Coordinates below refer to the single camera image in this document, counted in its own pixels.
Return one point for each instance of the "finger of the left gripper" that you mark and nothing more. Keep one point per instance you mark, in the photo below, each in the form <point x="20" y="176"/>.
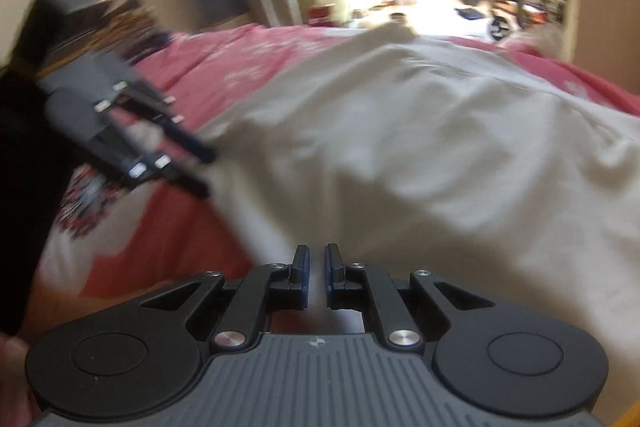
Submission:
<point x="179" y="176"/>
<point x="185" y="139"/>

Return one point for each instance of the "white sweatshirt orange bear outline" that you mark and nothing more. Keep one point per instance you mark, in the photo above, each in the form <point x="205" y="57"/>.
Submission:
<point x="411" y="152"/>

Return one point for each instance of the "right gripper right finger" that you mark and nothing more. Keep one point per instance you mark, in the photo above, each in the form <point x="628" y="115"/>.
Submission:
<point x="371" y="291"/>

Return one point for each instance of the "pink floral bed blanket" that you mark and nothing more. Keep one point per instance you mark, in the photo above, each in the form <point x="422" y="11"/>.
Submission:
<point x="106" y="242"/>

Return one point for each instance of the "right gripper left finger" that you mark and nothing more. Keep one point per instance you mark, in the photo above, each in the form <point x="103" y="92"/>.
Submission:
<point x="265" y="290"/>

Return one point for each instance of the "stack of folded clothes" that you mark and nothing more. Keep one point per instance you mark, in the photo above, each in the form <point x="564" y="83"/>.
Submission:
<point x="131" y="31"/>

